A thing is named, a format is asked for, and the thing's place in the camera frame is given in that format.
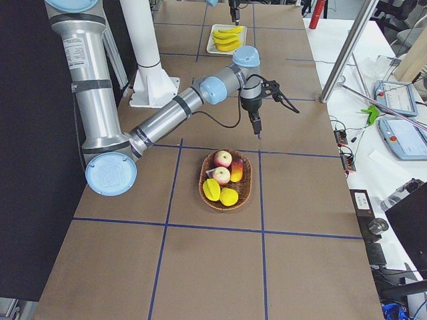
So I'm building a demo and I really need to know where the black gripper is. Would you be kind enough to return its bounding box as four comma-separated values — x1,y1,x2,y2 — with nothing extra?
240,97,262,135
228,0,240,25

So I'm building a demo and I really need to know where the greenish yellow banana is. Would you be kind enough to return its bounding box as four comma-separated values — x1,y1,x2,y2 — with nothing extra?
213,26,244,39

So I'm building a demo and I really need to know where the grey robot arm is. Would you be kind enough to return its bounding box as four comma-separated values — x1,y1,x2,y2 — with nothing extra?
205,0,240,26
45,1,262,196

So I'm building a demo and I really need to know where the brown wicker basket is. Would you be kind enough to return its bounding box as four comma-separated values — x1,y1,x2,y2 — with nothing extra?
198,149,252,211

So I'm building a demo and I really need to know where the pale apple with stem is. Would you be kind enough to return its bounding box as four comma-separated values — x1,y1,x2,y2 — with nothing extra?
213,150,232,168

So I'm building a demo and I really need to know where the orange fruit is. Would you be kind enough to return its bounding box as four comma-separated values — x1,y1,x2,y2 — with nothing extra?
230,159,244,182

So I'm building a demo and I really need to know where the pink white peach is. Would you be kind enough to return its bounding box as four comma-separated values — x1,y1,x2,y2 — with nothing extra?
211,167,231,185

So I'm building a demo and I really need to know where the yellow starfruit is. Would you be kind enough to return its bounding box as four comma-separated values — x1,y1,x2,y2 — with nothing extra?
202,178,221,201

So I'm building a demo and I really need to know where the red fire extinguisher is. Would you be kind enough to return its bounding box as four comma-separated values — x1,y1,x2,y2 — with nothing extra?
309,0,326,29

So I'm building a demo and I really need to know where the green plastic tool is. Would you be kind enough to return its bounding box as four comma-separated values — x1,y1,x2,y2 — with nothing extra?
360,105,384,127

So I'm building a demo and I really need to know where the teach pendant upper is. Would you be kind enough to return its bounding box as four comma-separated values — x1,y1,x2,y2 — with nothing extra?
374,80,418,117

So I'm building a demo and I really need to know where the teach pendant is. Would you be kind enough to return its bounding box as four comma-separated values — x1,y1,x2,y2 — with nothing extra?
374,80,418,117
378,118,426,161

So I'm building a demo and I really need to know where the teach pendant lower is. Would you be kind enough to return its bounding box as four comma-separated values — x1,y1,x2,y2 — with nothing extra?
378,118,426,161

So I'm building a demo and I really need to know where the black device with label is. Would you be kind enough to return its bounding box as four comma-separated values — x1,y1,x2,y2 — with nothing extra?
350,189,382,243

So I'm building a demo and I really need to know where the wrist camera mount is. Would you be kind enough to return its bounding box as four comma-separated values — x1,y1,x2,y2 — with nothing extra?
262,79,300,114

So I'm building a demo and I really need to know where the black camera cable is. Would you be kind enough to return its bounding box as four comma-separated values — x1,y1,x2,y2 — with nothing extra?
191,75,271,129

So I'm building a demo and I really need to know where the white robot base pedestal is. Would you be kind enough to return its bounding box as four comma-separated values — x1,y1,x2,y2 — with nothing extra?
120,0,180,108

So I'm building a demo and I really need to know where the aluminium frame post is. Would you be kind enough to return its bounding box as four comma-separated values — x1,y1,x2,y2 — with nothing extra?
320,0,378,103

